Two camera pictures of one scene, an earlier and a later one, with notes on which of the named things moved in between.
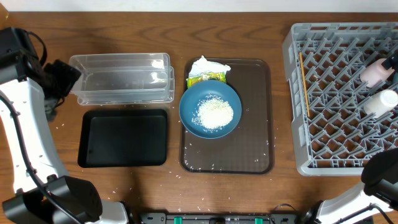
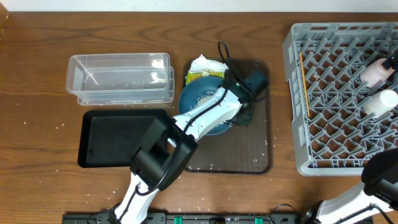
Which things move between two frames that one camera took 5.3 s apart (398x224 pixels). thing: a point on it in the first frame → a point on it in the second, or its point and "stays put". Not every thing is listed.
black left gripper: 67,74 → 247,121
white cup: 380,102 stays put
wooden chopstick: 305,84 stays put
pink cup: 375,73 stays put
